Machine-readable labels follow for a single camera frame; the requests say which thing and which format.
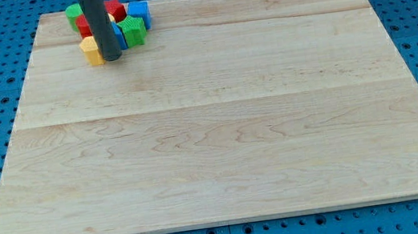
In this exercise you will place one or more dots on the red block top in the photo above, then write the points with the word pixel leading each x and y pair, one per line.
pixel 116 8

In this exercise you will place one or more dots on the red block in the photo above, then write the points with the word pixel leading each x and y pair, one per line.
pixel 82 24
pixel 116 8

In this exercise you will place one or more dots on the light wooden board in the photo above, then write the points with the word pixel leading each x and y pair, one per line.
pixel 231 111

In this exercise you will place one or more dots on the green star block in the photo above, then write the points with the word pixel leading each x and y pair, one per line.
pixel 134 30

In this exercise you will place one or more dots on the blue block behind rod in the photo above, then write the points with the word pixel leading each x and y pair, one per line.
pixel 120 36

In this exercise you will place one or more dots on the blue cube block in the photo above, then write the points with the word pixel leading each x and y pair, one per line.
pixel 141 10

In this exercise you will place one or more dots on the yellow block hidden centre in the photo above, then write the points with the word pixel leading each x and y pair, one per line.
pixel 111 17

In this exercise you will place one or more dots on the yellow pentagon block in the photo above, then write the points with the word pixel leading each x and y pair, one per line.
pixel 91 51

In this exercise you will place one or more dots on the red block left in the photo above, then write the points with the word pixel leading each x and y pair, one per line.
pixel 82 24

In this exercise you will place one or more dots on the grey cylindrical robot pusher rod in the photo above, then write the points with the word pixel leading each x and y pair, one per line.
pixel 102 29

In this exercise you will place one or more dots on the green block far left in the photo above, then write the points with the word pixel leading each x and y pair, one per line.
pixel 73 11

